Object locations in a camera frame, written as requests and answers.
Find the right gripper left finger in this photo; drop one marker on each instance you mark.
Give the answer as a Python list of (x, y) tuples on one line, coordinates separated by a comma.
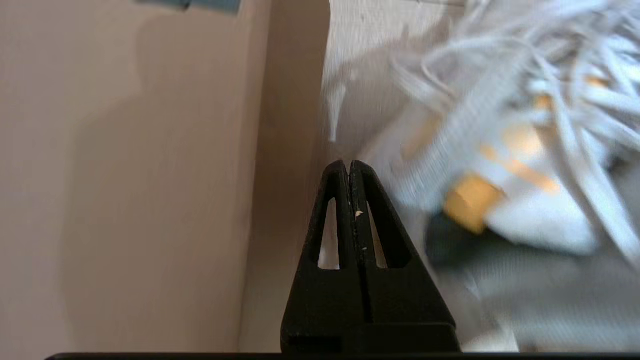
[(320, 300)]

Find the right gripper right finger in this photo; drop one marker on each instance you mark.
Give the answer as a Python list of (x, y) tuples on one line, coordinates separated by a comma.
[(410, 300)]

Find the white laced sneaker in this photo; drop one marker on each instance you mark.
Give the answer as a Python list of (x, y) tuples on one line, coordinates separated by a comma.
[(525, 200)]

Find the brown cardboard shoe box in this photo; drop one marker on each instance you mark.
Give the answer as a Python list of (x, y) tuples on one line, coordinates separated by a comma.
[(150, 175)]

